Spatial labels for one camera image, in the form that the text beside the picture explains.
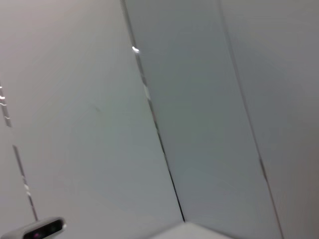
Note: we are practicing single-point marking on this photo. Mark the silver head camera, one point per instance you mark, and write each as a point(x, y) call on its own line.
point(37, 230)

